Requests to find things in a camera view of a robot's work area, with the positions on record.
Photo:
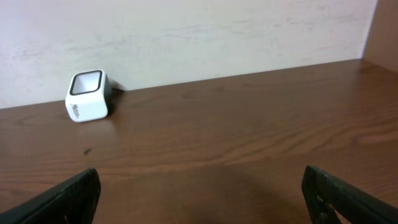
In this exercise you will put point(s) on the white barcode scanner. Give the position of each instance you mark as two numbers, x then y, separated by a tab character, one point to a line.
89	96

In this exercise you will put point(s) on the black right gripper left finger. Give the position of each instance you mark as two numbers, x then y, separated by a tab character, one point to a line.
72	201

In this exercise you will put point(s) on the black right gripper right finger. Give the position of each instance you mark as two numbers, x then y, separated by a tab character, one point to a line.
327	196

